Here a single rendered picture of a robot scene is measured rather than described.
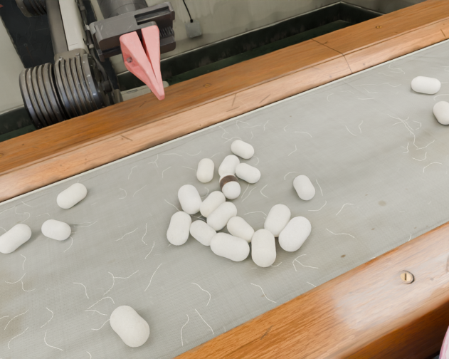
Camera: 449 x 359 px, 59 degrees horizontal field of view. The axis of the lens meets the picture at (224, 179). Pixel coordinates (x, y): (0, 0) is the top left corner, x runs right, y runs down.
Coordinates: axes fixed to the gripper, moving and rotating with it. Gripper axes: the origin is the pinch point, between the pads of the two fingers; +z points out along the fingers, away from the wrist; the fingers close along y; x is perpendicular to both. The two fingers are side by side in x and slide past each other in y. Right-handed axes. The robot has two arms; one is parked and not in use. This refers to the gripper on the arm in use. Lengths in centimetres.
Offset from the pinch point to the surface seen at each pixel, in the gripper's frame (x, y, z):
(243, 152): -1.0, 6.2, 11.1
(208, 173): -2.2, 1.2, 12.1
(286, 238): -10.9, 3.6, 21.9
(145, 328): -12.1, -10.0, 23.7
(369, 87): 3.4, 28.5, 7.7
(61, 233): -2.3, -15.4, 12.4
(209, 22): 169, 72, -112
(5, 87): 166, -51, -108
